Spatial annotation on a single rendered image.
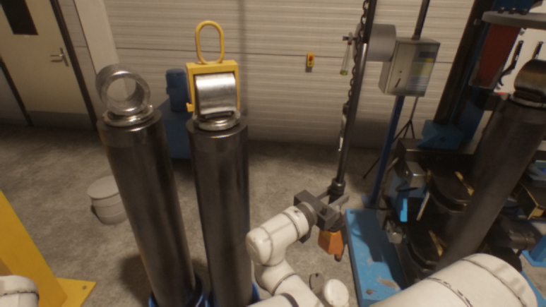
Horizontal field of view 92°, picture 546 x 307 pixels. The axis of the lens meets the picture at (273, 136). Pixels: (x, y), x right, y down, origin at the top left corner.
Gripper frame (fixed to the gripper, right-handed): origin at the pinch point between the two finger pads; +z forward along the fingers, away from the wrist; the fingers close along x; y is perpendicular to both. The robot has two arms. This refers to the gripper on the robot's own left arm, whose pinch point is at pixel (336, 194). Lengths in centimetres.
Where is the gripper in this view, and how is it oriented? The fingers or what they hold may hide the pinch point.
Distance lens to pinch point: 91.7
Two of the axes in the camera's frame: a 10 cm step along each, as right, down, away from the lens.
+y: 0.2, -8.7, -4.9
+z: 7.7, -3.0, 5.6
